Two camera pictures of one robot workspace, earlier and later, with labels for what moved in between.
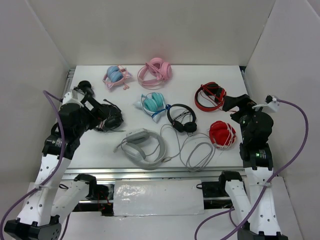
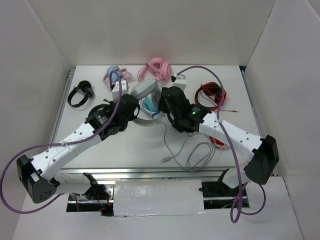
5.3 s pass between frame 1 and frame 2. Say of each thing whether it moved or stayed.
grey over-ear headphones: moved
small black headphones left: stayed
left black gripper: moved
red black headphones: stayed
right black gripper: moved
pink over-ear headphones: stayed
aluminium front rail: stayed
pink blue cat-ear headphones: stayed
